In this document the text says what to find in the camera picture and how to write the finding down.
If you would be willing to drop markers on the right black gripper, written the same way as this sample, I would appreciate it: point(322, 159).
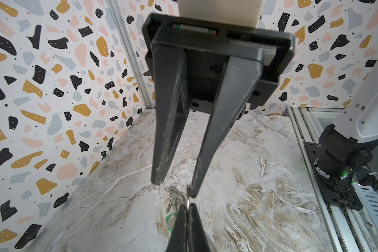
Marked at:
point(193, 55)

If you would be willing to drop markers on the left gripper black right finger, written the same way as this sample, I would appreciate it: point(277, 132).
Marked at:
point(197, 238)

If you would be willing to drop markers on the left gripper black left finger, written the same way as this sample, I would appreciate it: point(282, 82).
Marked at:
point(178, 239)

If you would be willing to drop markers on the green capped key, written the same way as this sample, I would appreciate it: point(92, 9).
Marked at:
point(170, 221)

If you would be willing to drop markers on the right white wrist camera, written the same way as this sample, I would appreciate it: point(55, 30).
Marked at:
point(233, 12)

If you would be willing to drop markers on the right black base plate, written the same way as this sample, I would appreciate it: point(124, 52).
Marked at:
point(335, 191)

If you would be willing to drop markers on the aluminium mounting rail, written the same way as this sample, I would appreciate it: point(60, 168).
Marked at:
point(341, 223)

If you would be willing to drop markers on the white slotted cable duct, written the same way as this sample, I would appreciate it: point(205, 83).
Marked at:
point(369, 214)

